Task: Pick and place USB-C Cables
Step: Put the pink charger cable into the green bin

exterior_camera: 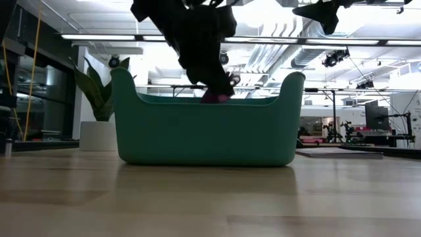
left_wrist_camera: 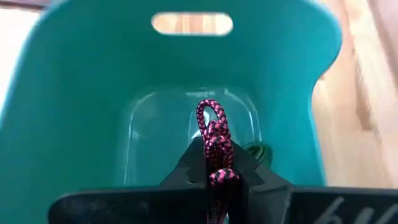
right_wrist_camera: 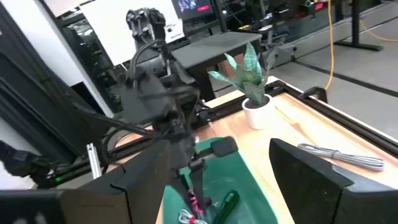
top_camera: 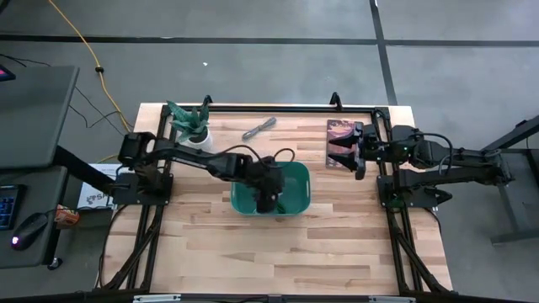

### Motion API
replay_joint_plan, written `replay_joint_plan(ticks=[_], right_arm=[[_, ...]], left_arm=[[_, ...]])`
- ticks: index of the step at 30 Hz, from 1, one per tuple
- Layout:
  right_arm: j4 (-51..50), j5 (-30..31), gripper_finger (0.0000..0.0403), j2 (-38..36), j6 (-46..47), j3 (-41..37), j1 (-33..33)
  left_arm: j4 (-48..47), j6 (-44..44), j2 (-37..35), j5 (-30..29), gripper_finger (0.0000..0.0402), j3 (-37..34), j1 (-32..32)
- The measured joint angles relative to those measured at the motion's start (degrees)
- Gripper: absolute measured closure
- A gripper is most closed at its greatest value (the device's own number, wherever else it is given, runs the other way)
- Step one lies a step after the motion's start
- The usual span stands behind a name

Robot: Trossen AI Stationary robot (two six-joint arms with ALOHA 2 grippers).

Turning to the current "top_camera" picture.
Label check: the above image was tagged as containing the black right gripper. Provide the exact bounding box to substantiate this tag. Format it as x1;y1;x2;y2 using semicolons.
327;120;382;181

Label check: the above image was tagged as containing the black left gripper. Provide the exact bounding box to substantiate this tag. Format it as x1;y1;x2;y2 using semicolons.
243;157;286;214

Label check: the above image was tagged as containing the teal plastic storage bin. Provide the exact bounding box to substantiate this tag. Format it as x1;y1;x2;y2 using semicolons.
230;162;312;217

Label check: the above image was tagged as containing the grey braided USB-C cable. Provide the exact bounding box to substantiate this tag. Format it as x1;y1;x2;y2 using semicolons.
242;117;278;141

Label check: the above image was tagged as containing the grey flat mat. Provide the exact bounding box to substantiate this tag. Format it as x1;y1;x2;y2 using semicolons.
326;119;364;170

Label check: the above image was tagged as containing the white plant pot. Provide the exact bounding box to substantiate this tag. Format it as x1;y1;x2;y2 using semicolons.
184;128;214;152

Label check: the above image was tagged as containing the green snake plant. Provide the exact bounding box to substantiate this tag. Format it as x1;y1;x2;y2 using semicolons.
167;100;211;143

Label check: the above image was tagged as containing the black floor stand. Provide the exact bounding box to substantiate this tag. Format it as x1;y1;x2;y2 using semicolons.
483;115;539;245

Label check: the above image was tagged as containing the white printed sheet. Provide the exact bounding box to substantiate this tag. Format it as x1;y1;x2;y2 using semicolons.
77;163;123;210

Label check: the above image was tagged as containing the orange small box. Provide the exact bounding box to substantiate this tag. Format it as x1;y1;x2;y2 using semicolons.
54;205;80;225

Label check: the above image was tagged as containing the black computer mouse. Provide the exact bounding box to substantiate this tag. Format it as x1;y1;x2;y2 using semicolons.
11;212;49;252

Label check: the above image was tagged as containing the grey side desk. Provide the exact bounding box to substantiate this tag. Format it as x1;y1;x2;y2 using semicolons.
0;65;80;268

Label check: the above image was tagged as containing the black keyboard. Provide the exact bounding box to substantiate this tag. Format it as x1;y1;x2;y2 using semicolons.
0;184;20;231

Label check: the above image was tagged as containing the black aluminium table frame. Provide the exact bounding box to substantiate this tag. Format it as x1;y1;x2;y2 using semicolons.
94;92;460;303

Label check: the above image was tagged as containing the silver frame bracket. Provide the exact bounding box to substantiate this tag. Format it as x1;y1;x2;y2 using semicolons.
133;294;182;303

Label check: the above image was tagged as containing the black floor cable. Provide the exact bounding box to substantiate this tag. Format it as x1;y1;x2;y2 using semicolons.
0;52;124;130

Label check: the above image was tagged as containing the yellow extension cable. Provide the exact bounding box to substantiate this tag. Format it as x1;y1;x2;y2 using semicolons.
48;0;132;132

